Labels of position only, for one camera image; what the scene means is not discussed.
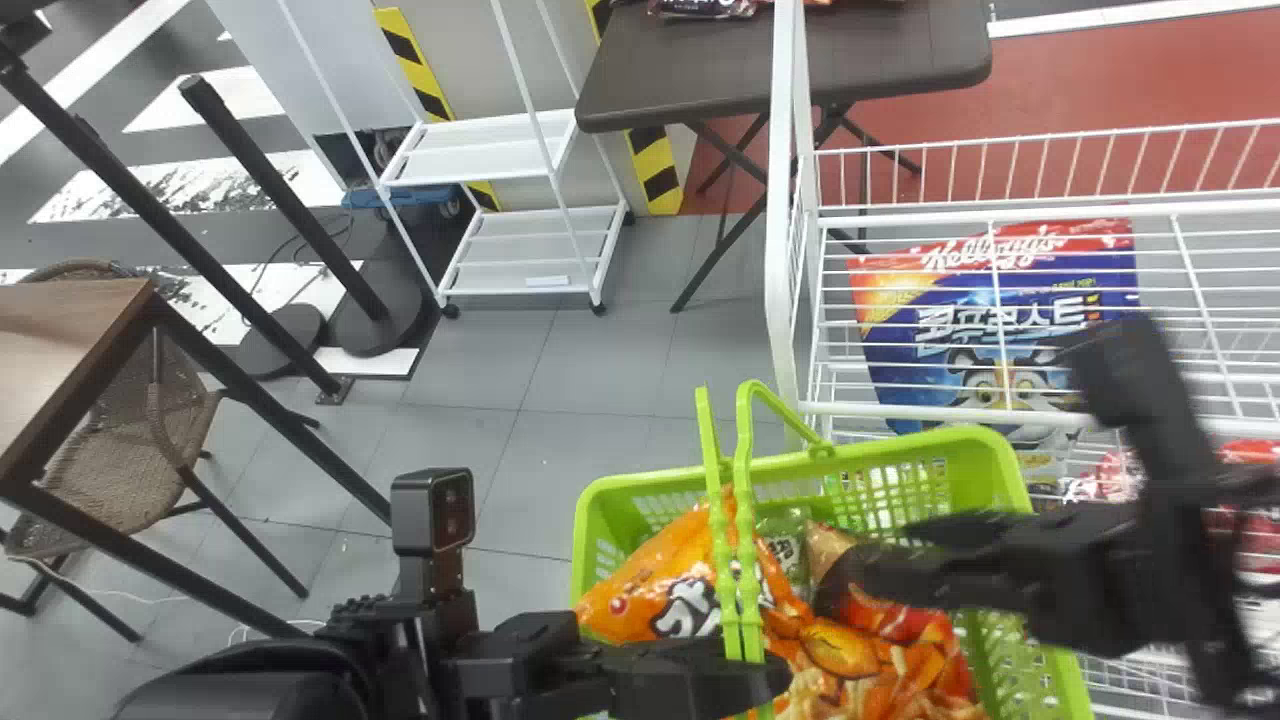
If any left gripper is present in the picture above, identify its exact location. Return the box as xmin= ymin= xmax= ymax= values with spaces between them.
xmin=455 ymin=611 xmax=793 ymax=720

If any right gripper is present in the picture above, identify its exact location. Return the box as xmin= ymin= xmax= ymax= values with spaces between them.
xmin=813 ymin=498 xmax=1219 ymax=657

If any green basket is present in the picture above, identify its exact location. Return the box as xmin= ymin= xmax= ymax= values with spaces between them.
xmin=569 ymin=380 xmax=1097 ymax=720

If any orange snack packet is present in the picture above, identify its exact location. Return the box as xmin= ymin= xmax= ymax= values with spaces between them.
xmin=575 ymin=488 xmax=993 ymax=720

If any red snack packet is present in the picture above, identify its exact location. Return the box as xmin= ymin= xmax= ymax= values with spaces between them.
xmin=1216 ymin=437 xmax=1280 ymax=467
xmin=1060 ymin=448 xmax=1147 ymax=504

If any blue cereal bag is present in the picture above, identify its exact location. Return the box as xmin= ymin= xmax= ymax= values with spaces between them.
xmin=847 ymin=218 xmax=1143 ymax=443

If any dark side table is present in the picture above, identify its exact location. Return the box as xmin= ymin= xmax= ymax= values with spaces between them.
xmin=574 ymin=0 xmax=994 ymax=314

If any white shelf trolley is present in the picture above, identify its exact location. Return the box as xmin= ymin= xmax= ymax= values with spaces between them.
xmin=268 ymin=0 xmax=633 ymax=319

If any dark snack packet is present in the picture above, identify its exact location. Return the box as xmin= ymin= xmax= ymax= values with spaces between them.
xmin=647 ymin=0 xmax=763 ymax=22

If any wicker chair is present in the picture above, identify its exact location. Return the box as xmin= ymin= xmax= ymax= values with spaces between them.
xmin=0 ymin=259 xmax=311 ymax=643

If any brown wooden side table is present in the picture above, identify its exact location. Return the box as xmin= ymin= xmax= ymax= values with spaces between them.
xmin=0 ymin=277 xmax=393 ymax=641

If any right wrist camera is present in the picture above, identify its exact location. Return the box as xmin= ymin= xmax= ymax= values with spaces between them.
xmin=1058 ymin=313 xmax=1229 ymax=481

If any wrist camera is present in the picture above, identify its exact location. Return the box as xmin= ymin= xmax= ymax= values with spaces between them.
xmin=1058 ymin=313 xmax=1229 ymax=481
xmin=389 ymin=467 xmax=477 ymax=605

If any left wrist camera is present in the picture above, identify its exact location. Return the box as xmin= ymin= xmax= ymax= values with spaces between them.
xmin=389 ymin=467 xmax=477 ymax=605

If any white wire rack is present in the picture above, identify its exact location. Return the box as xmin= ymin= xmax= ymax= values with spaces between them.
xmin=764 ymin=0 xmax=1280 ymax=720

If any yellow black striped post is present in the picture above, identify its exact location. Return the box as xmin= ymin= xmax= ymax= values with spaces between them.
xmin=588 ymin=0 xmax=687 ymax=217
xmin=373 ymin=7 xmax=503 ymax=213

